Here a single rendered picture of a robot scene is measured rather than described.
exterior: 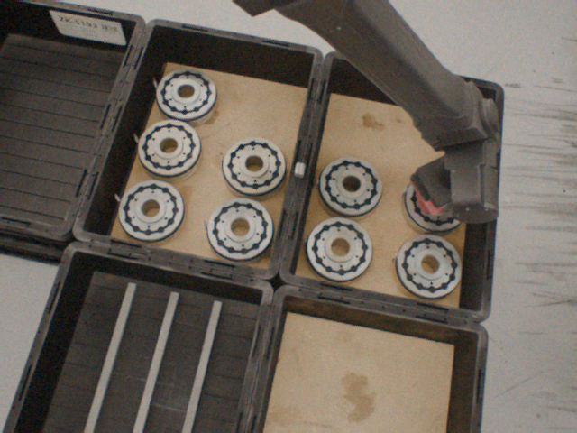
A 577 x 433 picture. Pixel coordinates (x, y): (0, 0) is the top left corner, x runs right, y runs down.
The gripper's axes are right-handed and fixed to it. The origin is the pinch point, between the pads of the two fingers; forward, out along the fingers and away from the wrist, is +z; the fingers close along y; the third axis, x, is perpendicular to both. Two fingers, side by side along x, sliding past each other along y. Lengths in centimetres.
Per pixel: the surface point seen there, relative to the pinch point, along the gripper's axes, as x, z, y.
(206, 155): 25.0, 3.4, -29.6
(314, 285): -4.8, -6.2, -25.7
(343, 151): 15.7, 3.8, -8.4
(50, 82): 51, 3, -49
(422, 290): -11.4, 1.0, -10.1
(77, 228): 17, -7, -52
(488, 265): -13.3, -4.4, -1.4
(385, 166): 10.0, 3.9, -3.3
